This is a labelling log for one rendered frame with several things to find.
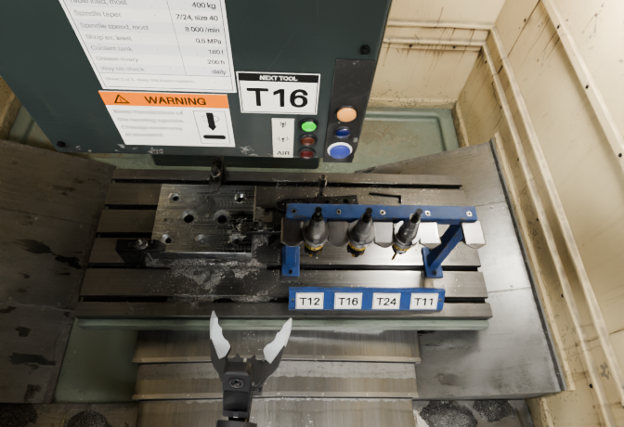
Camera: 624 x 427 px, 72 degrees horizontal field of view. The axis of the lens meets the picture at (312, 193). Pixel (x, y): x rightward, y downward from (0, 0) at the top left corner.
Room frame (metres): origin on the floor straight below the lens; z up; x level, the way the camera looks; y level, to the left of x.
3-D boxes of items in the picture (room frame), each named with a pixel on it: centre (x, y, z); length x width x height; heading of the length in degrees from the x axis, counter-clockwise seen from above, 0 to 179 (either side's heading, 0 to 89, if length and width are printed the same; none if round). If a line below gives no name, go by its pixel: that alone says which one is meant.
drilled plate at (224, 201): (0.57, 0.31, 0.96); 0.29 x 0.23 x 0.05; 96
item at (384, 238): (0.46, -0.18, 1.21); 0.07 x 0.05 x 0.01; 6
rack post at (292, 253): (0.50, 0.04, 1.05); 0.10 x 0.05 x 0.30; 6
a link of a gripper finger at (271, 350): (0.18, 0.03, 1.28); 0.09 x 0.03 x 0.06; 145
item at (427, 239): (0.48, -0.29, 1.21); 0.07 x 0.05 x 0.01; 6
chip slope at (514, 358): (0.62, -0.37, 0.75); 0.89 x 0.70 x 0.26; 6
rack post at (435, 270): (0.54, -0.39, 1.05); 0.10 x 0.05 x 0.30; 6
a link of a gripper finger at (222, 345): (0.17, 0.15, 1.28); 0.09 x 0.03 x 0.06; 37
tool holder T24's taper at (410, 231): (0.47, -0.24, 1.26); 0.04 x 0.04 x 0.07
